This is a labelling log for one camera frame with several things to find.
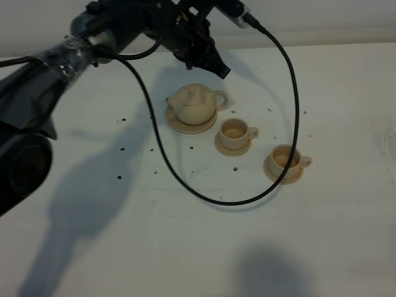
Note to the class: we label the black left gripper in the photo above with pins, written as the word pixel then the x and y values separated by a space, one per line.
pixel 187 36

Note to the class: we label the beige ceramic teapot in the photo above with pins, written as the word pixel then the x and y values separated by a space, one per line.
pixel 195 104

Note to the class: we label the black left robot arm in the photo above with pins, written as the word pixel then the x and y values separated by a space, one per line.
pixel 29 94

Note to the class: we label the beige teacup near teapot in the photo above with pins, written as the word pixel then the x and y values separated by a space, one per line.
pixel 235 133

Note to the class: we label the beige saucer near teapot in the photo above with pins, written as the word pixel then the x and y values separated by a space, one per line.
pixel 228 152

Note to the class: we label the beige teacup far right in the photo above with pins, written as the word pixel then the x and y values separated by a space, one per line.
pixel 279 158

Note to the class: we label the beige saucer far right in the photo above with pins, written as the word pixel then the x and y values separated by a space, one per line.
pixel 284 181

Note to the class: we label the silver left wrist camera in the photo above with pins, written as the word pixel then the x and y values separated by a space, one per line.
pixel 235 11

